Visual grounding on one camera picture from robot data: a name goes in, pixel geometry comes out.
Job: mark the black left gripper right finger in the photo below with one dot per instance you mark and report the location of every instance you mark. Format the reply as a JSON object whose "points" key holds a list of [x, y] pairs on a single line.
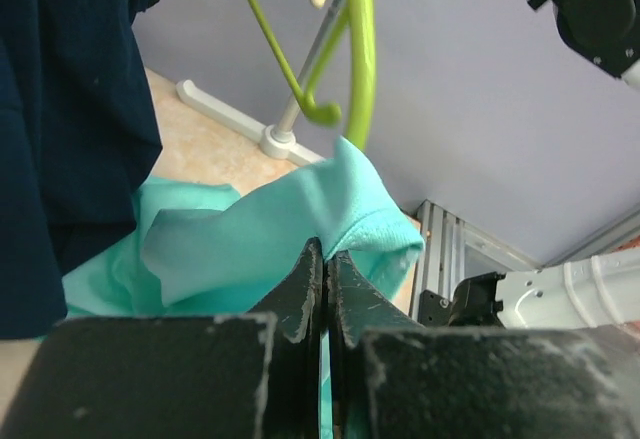
{"points": [[466, 377]]}

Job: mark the dark navy t-shirt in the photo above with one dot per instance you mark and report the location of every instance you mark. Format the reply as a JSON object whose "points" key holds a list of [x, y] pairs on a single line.
{"points": [[79, 136]]}

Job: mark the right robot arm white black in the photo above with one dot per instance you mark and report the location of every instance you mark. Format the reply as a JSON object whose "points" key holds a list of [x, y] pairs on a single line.
{"points": [[524, 139]]}

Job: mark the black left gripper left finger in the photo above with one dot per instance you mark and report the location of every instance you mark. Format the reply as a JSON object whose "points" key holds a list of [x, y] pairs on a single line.
{"points": [[253, 375]]}

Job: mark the teal t-shirt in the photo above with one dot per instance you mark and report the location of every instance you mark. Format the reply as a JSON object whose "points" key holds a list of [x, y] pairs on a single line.
{"points": [[207, 250]]}

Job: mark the green hanger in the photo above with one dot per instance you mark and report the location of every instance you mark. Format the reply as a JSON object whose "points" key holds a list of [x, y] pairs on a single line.
{"points": [[358, 18]]}

